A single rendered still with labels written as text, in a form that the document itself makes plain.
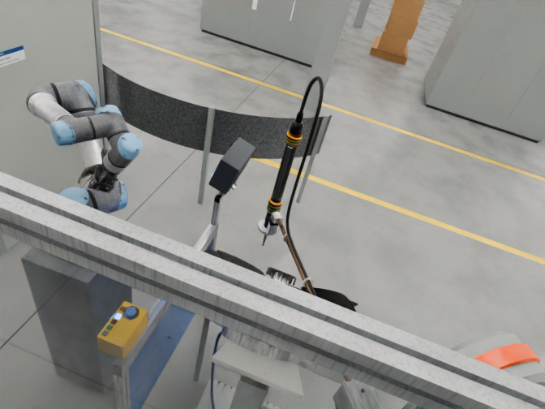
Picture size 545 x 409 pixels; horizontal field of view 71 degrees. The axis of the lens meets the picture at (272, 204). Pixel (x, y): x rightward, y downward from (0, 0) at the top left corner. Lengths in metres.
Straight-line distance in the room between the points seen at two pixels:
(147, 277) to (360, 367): 0.21
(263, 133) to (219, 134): 0.36
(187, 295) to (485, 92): 7.09
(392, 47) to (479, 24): 2.60
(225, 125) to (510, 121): 5.52
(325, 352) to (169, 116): 2.93
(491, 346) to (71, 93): 1.55
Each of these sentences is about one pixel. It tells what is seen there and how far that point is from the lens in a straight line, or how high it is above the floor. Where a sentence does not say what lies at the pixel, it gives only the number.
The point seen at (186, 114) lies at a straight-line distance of 3.13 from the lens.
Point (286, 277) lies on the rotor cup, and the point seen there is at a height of 1.26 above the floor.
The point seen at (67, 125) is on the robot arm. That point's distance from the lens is 1.33.
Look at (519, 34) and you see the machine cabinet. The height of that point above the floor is 1.44.
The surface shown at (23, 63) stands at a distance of 2.84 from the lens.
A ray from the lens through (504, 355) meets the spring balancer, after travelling 0.58.
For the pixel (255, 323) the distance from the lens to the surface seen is 0.37.
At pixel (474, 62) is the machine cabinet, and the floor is 0.91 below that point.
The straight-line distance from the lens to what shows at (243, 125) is 3.09.
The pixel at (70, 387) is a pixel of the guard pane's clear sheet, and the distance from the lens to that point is 0.77.
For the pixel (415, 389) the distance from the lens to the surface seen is 0.39.
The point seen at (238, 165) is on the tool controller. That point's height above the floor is 1.23.
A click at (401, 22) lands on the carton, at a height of 0.77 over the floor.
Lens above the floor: 2.33
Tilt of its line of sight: 39 degrees down
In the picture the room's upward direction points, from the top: 16 degrees clockwise
